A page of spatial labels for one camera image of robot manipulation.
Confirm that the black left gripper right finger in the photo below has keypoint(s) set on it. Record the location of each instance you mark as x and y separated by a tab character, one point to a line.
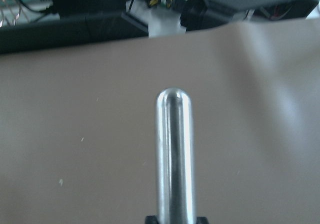
202	220

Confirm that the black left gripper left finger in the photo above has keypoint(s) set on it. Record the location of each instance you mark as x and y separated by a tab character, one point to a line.
150	220

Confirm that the steel muddler with black tip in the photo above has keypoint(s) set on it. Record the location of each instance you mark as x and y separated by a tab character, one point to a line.
174	137

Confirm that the black equipment at table edge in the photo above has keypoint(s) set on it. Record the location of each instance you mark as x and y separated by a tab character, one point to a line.
39	24

